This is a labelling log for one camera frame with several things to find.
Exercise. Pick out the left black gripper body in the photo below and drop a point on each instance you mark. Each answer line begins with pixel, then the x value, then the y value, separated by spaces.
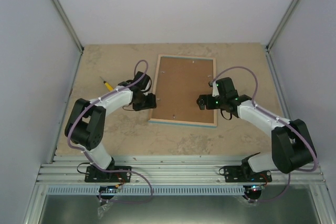
pixel 144 103

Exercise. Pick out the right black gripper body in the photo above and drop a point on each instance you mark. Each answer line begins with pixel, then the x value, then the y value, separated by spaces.
pixel 212 105

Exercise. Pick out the yellow handled screwdriver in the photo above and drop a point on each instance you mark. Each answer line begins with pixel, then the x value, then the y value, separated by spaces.
pixel 108 85

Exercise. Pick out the teal wooden picture frame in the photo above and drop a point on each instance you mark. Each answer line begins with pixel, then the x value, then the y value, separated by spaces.
pixel 178 82

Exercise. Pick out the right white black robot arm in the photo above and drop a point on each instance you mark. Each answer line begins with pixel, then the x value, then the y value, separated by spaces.
pixel 291 144

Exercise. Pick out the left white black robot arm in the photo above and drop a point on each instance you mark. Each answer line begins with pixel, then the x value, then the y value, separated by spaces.
pixel 85 126

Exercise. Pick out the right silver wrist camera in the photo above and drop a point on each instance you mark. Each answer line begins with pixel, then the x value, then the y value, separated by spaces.
pixel 214 87

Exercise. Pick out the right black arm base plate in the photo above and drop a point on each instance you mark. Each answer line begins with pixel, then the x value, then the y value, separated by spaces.
pixel 240 174

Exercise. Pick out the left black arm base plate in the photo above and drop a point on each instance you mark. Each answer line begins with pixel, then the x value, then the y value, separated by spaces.
pixel 94 175

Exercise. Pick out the aluminium rail platform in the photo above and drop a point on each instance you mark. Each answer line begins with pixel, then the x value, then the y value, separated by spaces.
pixel 158 170

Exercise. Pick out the grey slotted cable duct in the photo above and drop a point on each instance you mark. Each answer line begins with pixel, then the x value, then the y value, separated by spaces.
pixel 143 190

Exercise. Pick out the left aluminium corner post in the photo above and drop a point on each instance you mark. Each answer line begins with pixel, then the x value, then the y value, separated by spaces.
pixel 62 14

